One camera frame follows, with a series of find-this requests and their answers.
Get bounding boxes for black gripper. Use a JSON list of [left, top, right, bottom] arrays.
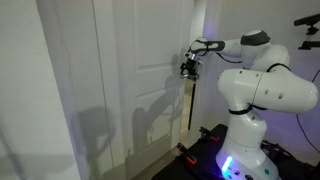
[[179, 58, 201, 81]]

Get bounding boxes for white panel door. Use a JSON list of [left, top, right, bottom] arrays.
[[92, 0, 196, 180]]

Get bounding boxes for red black clamp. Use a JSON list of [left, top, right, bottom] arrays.
[[176, 142, 199, 167], [198, 126, 221, 144]]

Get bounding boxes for black robot table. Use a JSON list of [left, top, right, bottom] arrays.
[[151, 123, 320, 180]]

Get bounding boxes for black wall cable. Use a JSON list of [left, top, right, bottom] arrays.
[[295, 68, 320, 155]]

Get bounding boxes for black camera on mount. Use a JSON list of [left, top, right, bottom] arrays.
[[293, 12, 320, 51]]

